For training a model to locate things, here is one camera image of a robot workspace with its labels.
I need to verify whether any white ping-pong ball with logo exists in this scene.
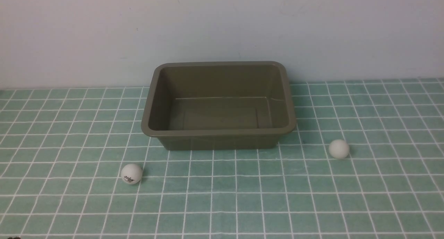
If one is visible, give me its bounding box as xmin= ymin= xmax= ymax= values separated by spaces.
xmin=120 ymin=163 xmax=143 ymax=185

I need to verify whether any plain white ping-pong ball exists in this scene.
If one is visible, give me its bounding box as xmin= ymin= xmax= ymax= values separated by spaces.
xmin=328 ymin=139 xmax=350 ymax=159

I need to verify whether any olive green plastic bin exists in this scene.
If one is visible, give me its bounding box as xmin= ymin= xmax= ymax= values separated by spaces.
xmin=141 ymin=61 xmax=297 ymax=151

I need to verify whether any green checkered tablecloth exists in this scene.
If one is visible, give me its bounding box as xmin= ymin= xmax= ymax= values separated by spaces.
xmin=0 ymin=78 xmax=444 ymax=239

